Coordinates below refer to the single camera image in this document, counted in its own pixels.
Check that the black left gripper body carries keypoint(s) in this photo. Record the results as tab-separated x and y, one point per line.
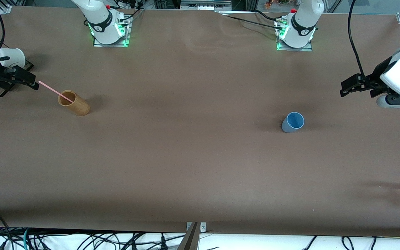
377	78

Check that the pink chopstick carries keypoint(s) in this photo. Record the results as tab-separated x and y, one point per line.
52	90

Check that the blue cup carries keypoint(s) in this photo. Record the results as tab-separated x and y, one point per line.
294	121

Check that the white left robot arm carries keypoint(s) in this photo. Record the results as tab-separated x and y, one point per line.
399	74

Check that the white paper cup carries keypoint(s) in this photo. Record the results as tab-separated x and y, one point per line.
10	56

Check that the bamboo cylinder holder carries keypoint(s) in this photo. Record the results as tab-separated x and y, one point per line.
78	107

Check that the grey metal box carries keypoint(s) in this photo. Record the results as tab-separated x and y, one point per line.
205	4

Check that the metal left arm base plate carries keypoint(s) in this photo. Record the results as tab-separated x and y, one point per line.
280	47

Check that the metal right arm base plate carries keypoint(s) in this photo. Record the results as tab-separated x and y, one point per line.
127	34

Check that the small metal table bracket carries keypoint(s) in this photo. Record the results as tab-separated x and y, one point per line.
203	227

